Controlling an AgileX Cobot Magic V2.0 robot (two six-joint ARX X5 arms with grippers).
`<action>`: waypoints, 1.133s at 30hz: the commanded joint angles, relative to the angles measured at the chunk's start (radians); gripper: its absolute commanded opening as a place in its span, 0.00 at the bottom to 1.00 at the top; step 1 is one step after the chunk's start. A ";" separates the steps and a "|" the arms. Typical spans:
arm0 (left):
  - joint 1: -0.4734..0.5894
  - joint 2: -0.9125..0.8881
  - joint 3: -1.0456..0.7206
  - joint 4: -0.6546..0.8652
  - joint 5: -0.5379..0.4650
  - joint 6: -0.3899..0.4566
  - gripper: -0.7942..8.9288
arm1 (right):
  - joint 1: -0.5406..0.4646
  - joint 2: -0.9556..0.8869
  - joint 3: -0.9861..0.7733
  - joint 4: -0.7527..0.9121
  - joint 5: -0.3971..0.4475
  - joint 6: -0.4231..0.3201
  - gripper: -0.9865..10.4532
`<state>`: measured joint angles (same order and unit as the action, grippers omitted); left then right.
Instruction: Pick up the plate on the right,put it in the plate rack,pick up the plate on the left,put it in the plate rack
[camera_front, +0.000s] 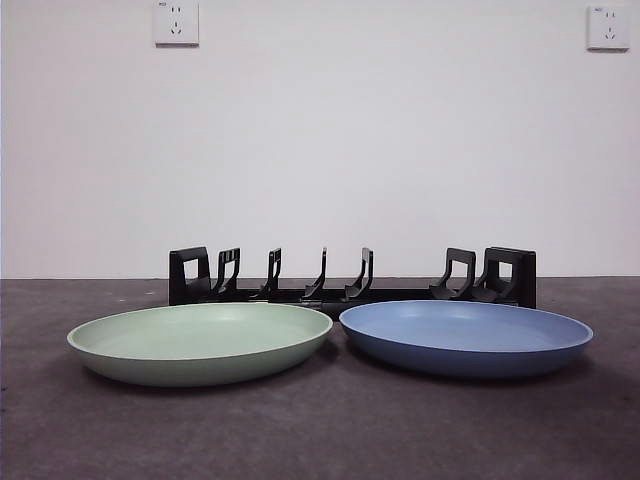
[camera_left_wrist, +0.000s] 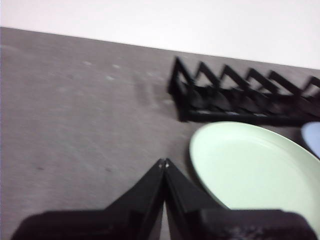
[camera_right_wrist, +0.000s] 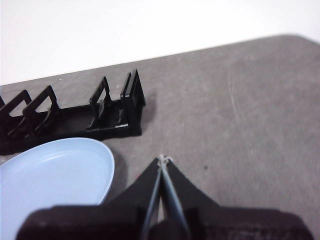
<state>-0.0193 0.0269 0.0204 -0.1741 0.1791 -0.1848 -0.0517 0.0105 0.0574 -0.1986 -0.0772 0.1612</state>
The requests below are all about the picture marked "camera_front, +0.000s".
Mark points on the pale green round plate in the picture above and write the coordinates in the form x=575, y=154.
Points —
x=200, y=350

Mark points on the white wall socket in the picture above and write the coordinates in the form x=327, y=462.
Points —
x=607, y=27
x=176, y=22

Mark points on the blue round plate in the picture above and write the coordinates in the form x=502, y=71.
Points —
x=465, y=345

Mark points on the black plastic plate rack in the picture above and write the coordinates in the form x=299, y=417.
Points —
x=522, y=280

